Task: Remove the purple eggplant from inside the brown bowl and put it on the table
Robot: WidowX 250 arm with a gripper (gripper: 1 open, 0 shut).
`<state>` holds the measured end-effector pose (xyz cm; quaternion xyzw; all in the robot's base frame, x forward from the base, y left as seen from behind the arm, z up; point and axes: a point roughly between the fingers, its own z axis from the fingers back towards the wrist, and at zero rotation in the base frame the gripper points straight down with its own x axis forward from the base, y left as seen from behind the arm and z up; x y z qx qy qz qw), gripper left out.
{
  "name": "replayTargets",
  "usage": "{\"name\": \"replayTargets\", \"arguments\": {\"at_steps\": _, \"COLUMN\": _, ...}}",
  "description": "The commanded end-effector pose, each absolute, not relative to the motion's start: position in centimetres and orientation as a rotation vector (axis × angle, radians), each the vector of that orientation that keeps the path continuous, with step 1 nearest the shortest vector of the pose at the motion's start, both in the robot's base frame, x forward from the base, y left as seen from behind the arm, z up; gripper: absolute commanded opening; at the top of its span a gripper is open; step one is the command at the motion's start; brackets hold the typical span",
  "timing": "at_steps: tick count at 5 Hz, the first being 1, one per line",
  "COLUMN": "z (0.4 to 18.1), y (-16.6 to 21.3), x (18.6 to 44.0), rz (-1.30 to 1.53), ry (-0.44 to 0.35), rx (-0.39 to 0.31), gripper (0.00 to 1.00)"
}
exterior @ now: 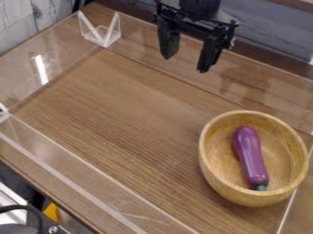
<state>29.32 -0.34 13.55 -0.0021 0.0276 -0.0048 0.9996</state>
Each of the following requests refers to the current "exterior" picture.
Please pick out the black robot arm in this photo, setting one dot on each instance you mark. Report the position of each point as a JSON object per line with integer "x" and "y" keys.
{"x": 199, "y": 19}

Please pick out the clear acrylic front wall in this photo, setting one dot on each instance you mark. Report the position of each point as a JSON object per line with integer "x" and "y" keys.
{"x": 91, "y": 195}

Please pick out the purple toy eggplant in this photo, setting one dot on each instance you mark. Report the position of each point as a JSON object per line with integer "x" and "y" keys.
{"x": 247, "y": 148}

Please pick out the brown wooden bowl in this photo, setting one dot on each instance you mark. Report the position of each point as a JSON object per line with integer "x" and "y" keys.
{"x": 285, "y": 157}

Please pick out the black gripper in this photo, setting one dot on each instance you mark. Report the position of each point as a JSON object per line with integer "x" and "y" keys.
{"x": 198, "y": 18}

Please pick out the clear acrylic corner bracket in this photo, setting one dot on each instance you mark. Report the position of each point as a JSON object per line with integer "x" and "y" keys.
{"x": 100, "y": 35}

